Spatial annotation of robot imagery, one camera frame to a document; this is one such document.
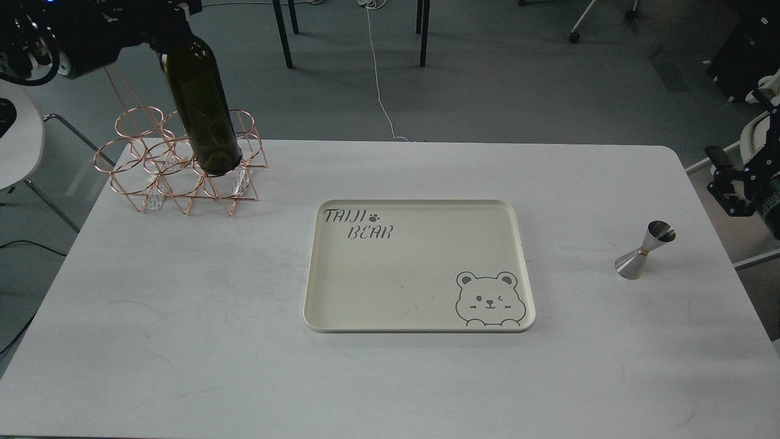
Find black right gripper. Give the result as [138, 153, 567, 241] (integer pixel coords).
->
[704, 88, 779, 240]

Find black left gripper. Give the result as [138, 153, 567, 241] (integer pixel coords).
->
[58, 1, 202, 79]

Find dark green wine bottle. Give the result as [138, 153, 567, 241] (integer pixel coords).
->
[156, 34, 243, 177]

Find steel double jigger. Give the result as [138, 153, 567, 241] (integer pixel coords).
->
[614, 220, 676, 280]

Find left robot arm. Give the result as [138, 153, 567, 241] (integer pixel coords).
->
[2, 1, 203, 87]

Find black box on floor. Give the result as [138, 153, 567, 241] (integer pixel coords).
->
[706, 1, 779, 102]

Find black table legs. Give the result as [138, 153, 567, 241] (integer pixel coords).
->
[272, 0, 431, 70]

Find office chair wheel base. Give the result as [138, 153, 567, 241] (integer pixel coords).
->
[509, 1, 640, 48]

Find cream bear serving tray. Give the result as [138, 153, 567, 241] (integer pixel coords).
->
[303, 199, 537, 332]

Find copper wire wine rack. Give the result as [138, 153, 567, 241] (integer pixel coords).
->
[93, 64, 269, 217]

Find white floor cable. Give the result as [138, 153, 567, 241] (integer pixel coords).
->
[357, 0, 410, 143]

